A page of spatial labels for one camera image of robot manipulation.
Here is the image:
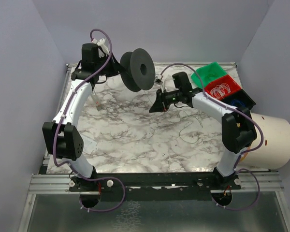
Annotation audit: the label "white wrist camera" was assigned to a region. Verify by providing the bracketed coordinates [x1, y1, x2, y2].
[91, 38, 110, 58]
[154, 74, 163, 87]

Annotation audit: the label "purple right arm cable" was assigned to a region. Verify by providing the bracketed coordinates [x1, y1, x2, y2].
[156, 63, 265, 211]

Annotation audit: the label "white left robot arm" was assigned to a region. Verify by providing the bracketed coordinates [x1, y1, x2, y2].
[42, 43, 120, 180]

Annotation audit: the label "black plastic bin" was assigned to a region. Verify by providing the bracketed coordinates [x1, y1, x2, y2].
[221, 89, 256, 110]

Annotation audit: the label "blue wires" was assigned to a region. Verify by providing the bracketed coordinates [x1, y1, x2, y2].
[229, 98, 246, 108]

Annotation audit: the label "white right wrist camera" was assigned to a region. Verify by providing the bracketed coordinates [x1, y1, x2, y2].
[154, 74, 163, 87]

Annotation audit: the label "white wires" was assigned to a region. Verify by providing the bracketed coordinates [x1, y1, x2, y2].
[209, 82, 232, 100]

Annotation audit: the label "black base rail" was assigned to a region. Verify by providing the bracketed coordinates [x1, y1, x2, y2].
[69, 172, 241, 202]

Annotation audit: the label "white paper label packet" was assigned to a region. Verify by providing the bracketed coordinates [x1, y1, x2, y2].
[83, 137, 98, 155]

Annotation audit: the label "black cable spool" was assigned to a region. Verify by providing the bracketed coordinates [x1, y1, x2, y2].
[120, 48, 156, 92]

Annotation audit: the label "green wire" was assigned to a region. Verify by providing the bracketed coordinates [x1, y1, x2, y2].
[142, 89, 206, 145]

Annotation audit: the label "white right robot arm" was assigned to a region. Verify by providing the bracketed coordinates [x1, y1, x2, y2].
[149, 72, 257, 178]

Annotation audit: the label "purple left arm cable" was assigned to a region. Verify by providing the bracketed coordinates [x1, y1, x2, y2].
[52, 29, 126, 213]

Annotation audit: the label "large white cylinder bucket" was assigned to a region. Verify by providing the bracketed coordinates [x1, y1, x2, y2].
[239, 113, 290, 170]

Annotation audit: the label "red plastic bin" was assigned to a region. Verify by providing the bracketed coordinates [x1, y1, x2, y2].
[204, 75, 241, 100]

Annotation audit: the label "green plastic bin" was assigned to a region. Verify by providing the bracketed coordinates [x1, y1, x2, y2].
[191, 62, 227, 88]

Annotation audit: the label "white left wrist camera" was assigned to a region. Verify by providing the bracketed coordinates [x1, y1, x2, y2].
[91, 38, 110, 58]

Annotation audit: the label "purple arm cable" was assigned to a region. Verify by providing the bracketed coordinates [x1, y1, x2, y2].
[52, 29, 126, 213]
[156, 63, 265, 211]

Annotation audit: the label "aluminium frame rail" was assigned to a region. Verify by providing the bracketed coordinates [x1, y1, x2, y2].
[17, 64, 71, 232]

